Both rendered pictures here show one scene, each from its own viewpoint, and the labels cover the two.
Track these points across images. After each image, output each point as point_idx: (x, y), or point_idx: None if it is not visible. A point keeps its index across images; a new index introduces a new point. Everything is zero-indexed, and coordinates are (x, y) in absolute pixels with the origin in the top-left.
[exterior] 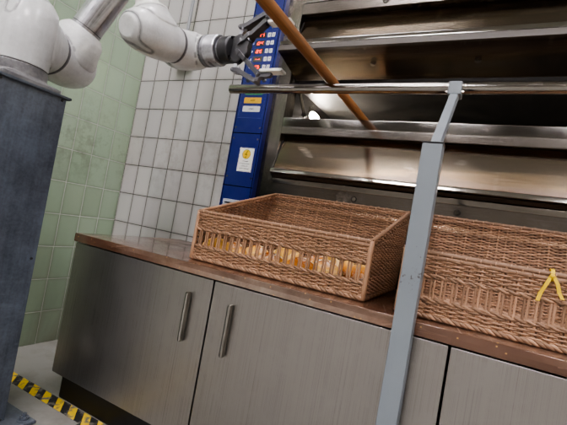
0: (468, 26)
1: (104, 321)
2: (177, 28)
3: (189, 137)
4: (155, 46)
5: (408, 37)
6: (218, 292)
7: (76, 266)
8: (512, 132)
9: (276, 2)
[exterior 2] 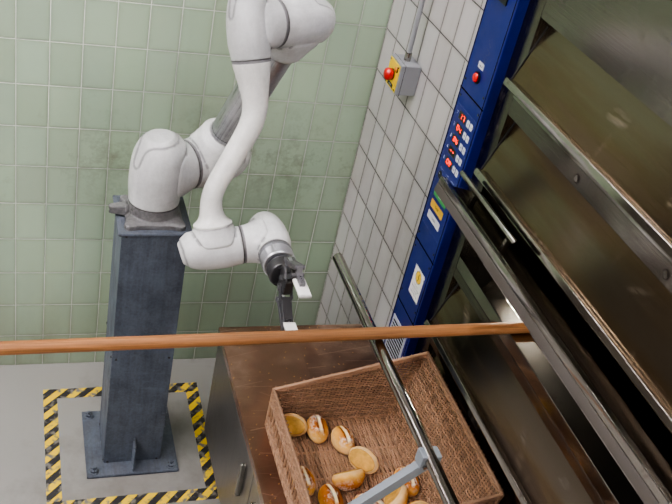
0: (625, 310)
1: (221, 425)
2: (232, 245)
3: (394, 198)
4: (207, 269)
5: (517, 300)
6: (254, 483)
7: (217, 358)
8: (606, 499)
9: (484, 75)
